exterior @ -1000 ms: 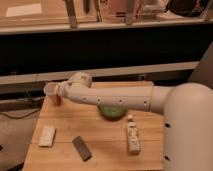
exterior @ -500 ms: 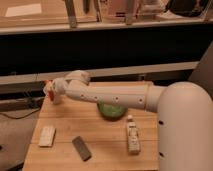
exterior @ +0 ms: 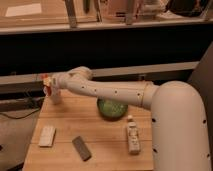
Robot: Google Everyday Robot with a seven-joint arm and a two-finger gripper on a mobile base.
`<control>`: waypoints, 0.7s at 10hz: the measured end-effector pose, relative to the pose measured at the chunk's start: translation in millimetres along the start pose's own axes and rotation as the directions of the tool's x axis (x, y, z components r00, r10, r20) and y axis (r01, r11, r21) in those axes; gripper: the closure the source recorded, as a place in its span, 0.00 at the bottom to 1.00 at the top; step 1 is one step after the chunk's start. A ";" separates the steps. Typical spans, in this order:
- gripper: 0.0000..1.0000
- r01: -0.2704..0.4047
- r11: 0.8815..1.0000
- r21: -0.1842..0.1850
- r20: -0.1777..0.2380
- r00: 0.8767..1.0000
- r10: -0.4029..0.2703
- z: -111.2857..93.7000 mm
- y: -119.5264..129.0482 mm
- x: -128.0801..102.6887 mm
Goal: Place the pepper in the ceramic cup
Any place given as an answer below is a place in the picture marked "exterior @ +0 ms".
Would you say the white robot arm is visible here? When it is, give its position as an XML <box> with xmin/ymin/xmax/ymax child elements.
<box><xmin>43</xmin><ymin>66</ymin><xmax>213</xmax><ymax>171</ymax></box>

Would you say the green bowl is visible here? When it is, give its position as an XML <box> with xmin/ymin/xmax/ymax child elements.
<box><xmin>97</xmin><ymin>99</ymin><xmax>128</xmax><ymax>121</ymax></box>

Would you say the white squeeze bottle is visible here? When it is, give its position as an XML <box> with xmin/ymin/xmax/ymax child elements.
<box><xmin>126</xmin><ymin>115</ymin><xmax>141</xmax><ymax>155</ymax></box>

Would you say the black cable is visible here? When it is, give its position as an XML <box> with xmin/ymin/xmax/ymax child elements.
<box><xmin>0</xmin><ymin>96</ymin><xmax>43</xmax><ymax>120</ymax></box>

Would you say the white rectangular block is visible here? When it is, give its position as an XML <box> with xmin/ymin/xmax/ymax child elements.
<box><xmin>38</xmin><ymin>126</ymin><xmax>56</xmax><ymax>147</ymax></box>

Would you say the dark panel at right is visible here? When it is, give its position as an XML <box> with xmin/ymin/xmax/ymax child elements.
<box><xmin>186</xmin><ymin>41</ymin><xmax>213</xmax><ymax>111</ymax></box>

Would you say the dark grey rectangular block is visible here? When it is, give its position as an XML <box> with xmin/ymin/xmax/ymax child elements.
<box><xmin>72</xmin><ymin>136</ymin><xmax>92</xmax><ymax>161</ymax></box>

